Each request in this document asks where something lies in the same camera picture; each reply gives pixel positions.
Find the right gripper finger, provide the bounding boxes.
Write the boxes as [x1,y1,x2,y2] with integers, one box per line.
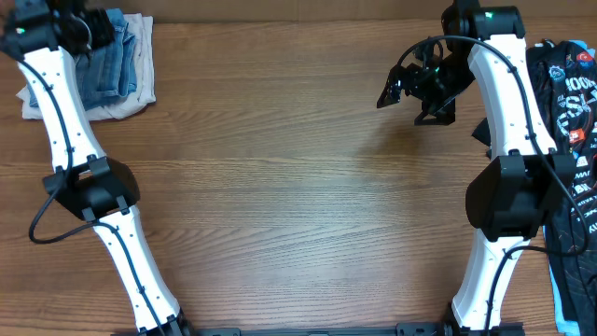
[414,98,455,126]
[376,67,404,108]

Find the folded beige trousers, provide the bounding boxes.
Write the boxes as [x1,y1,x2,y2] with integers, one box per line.
[16,12,158,121]

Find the light blue denim jeans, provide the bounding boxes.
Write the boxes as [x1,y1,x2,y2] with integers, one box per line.
[27,7,139,112]

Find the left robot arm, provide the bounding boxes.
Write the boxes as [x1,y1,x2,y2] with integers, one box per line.
[1,0,195,336]

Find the light blue t-shirt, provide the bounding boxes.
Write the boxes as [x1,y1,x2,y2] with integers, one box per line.
[548,39,590,336]

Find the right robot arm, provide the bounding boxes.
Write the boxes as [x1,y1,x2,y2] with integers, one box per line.
[377,1,576,335]

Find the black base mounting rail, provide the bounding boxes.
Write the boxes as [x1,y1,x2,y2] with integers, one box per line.
[114,322,525,336]

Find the black printed jersey shirt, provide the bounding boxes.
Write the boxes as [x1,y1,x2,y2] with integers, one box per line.
[471,39,597,336]

